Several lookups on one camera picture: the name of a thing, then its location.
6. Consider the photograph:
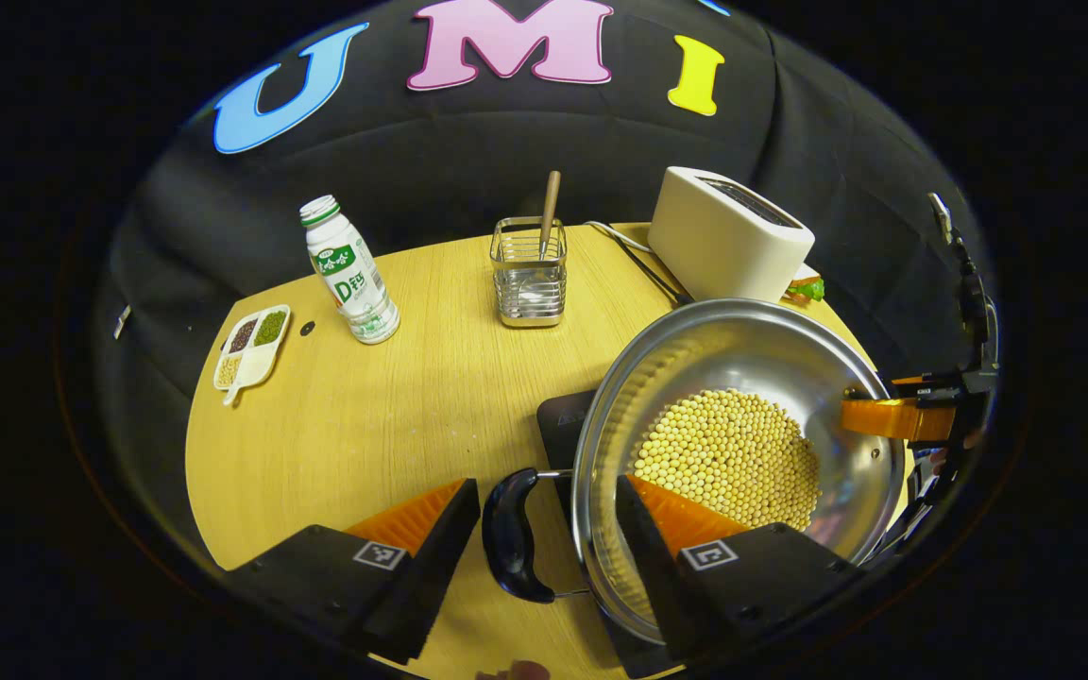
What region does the black power cable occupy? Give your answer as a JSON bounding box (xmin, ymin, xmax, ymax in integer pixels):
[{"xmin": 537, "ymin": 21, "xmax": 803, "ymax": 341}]
[{"xmin": 612, "ymin": 234, "xmax": 694, "ymax": 307}]

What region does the sandwich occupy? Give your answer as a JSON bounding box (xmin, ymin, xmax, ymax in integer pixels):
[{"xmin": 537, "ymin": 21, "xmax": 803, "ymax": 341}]
[{"xmin": 783, "ymin": 264, "xmax": 826, "ymax": 305}]

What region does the stainless steel pot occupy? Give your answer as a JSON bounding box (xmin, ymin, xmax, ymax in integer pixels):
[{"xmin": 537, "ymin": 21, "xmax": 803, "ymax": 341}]
[{"xmin": 481, "ymin": 297, "xmax": 909, "ymax": 648}]

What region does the white toaster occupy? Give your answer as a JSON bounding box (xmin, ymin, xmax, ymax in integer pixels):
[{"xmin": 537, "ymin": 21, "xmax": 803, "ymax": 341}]
[{"xmin": 648, "ymin": 166, "xmax": 816, "ymax": 305}]

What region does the wooden spoon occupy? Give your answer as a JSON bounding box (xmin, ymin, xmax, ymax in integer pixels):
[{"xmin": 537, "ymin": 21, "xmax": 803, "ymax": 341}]
[{"xmin": 538, "ymin": 170, "xmax": 562, "ymax": 261}]

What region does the white drink bottle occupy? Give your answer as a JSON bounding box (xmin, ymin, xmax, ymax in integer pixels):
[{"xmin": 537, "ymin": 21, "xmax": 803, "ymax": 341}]
[{"xmin": 298, "ymin": 195, "xmax": 401, "ymax": 346}]

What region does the white power cable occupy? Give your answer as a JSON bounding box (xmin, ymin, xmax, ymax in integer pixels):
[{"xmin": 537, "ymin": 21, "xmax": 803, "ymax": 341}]
[{"xmin": 585, "ymin": 219, "xmax": 654, "ymax": 254}]

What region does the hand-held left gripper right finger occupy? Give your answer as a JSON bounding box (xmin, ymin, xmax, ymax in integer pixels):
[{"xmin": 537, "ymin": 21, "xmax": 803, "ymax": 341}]
[{"xmin": 615, "ymin": 472, "xmax": 868, "ymax": 662}]

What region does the heap of soybeans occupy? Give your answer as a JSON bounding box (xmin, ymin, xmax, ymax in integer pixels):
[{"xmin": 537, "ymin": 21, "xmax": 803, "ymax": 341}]
[{"xmin": 631, "ymin": 387, "xmax": 824, "ymax": 533}]

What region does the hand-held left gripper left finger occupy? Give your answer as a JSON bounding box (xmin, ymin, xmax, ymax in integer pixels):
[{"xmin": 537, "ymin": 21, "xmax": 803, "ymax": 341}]
[{"xmin": 223, "ymin": 477, "xmax": 482, "ymax": 665}]

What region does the wire utensil holder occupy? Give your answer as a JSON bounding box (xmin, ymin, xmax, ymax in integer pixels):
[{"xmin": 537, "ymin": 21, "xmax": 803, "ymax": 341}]
[{"xmin": 490, "ymin": 216, "xmax": 569, "ymax": 329}]

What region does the black backdrop cloth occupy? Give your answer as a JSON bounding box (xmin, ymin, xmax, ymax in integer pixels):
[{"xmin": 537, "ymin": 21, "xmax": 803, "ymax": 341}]
[{"xmin": 95, "ymin": 0, "xmax": 998, "ymax": 568}]

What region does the white divided bean dish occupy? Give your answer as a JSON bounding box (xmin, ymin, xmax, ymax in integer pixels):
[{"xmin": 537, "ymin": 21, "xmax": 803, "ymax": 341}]
[{"xmin": 212, "ymin": 304, "xmax": 292, "ymax": 407}]

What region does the black induction cooktop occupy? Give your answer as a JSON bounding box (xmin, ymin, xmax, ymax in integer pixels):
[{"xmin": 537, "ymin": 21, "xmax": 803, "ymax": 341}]
[{"xmin": 535, "ymin": 389, "xmax": 927, "ymax": 679}]

